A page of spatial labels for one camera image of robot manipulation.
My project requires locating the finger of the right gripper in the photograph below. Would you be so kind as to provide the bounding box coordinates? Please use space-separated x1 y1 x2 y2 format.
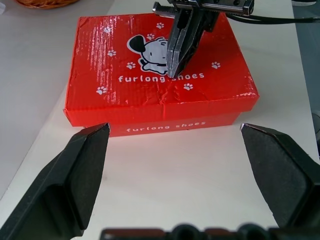
178 11 219 76
166 9 195 79

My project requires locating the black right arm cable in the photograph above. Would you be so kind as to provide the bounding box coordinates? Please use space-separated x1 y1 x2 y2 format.
224 12 320 26

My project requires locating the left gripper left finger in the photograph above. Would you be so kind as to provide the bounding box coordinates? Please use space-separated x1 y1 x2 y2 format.
0 122 112 240

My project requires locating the orange wicker basket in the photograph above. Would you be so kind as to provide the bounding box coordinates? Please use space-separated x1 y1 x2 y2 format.
14 0 81 9

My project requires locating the red cardboard shoe box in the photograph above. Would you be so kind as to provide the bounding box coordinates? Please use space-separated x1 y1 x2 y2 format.
63 11 259 138

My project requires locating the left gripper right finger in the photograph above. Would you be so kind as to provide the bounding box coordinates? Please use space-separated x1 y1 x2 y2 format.
239 122 320 230

